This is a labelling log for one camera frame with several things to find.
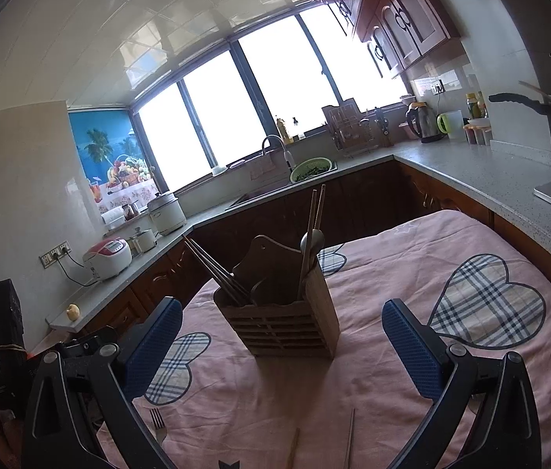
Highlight grey speckled kitchen countertop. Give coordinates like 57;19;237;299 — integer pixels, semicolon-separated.
46;139;551;333

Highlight pink blanket with plaid hearts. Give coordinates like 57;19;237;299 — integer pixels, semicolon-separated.
95;210;551;469

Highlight pale cooking chopsticks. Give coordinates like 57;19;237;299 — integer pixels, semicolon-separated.
519;81;547;101

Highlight green colander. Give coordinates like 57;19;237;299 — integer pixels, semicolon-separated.
289;158;331;184

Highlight brown wooden wall cabinets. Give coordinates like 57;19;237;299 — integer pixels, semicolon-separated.
307;0;462;79

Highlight metal kitchen faucet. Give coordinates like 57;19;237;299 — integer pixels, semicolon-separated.
261;135;296;177

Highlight condiment bottles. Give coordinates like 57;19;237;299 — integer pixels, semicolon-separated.
466;92;488;120

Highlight black power cable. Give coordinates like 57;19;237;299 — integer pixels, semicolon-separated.
55;254;93;286

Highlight wooden utensil holder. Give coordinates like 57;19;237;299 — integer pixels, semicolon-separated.
213;235;341;360

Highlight white and red rice cooker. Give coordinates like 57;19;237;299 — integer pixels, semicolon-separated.
83;237;133;281

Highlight large kitchen window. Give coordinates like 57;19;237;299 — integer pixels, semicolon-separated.
131;2;408;193

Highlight brown wooden base cabinets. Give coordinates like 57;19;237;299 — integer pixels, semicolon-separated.
75;161;551;343

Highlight small metal fork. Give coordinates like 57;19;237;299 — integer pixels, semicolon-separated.
150;408;169;445

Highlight pink seasoning jars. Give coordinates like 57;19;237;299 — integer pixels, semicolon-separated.
463;124;494;146

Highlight cream electric cooker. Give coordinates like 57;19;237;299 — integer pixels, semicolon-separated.
147;192;187;236

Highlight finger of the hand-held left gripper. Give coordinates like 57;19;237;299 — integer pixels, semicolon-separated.
58;328;121;355

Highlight reddish brown wooden chopstick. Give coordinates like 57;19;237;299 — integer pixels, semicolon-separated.
305;184;327;299

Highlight blue fruit wall poster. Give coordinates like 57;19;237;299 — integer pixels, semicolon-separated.
68;110;159;216

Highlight paper towel roll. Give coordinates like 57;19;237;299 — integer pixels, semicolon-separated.
101;206;127;228

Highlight wooden knife and dish rack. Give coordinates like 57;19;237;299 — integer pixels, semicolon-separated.
322;99;379;152

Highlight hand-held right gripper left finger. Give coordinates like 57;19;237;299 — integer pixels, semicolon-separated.
20;297;183;469

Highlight wall socket strip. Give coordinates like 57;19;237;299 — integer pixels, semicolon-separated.
38;240;72;269

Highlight long wooden chopstick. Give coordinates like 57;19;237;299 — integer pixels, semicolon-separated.
298;190;317;300

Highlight stainless steel sink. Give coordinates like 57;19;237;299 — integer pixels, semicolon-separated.
224;166;340;211

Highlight steel electric kettle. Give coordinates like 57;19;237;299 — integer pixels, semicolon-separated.
405;102;445;143

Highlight metal spoon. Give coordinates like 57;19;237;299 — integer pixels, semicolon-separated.
297;229;326;299

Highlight green and white cup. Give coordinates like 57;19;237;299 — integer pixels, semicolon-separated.
438;110;467;141

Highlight small white lidded pot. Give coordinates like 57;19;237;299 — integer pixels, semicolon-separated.
131;227;159;255

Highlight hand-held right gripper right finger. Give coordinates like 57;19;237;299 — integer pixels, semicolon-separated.
382;298;542;469

